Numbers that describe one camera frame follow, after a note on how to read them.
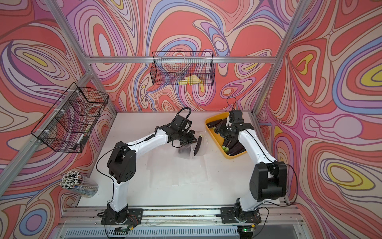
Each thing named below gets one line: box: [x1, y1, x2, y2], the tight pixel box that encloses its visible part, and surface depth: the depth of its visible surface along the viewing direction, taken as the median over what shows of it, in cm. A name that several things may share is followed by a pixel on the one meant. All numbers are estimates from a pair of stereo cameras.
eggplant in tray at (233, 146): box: [221, 138, 247, 156], surface depth 98 cm
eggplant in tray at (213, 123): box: [206, 119, 222, 128], surface depth 110 cm
